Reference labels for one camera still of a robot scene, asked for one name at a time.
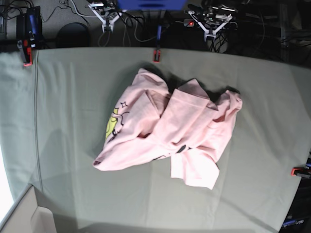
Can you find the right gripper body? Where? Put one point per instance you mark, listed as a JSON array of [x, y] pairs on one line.
[[107, 12]]

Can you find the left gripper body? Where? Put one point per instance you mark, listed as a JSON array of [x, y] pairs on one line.
[[210, 15]]

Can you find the pink t-shirt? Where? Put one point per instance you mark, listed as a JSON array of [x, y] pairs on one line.
[[151, 123]]

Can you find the blue box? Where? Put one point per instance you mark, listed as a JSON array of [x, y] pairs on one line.
[[151, 4]]

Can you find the black power strip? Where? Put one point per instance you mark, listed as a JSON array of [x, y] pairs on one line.
[[189, 23]]

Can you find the black round stool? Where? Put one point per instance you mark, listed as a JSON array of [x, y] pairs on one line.
[[73, 35]]

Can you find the red black clamp middle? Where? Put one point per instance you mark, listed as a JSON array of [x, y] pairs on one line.
[[157, 51]]

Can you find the red black clamp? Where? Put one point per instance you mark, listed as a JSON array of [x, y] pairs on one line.
[[25, 35], [157, 51], [303, 171]]

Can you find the red black clamp left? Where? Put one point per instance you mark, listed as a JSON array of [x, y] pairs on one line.
[[25, 35]]

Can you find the green table cloth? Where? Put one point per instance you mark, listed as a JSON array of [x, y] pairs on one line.
[[53, 116]]

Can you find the red black clamp right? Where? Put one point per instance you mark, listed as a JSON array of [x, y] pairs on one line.
[[303, 171]]

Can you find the beige plastic bin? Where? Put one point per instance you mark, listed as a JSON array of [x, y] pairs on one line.
[[26, 216]]

